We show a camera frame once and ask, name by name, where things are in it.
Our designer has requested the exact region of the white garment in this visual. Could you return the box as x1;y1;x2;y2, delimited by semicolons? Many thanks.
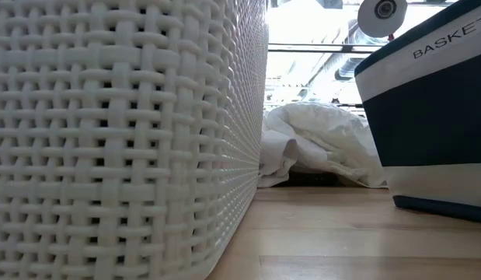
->
257;101;388;189

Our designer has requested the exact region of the white woven plastic basket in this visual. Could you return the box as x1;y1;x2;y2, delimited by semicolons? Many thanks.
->
0;0;270;280

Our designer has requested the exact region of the red desk lamp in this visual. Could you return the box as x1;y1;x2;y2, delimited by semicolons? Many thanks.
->
357;0;409;42

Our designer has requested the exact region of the navy white fabric basket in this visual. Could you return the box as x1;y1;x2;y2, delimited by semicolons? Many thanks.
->
354;0;481;225

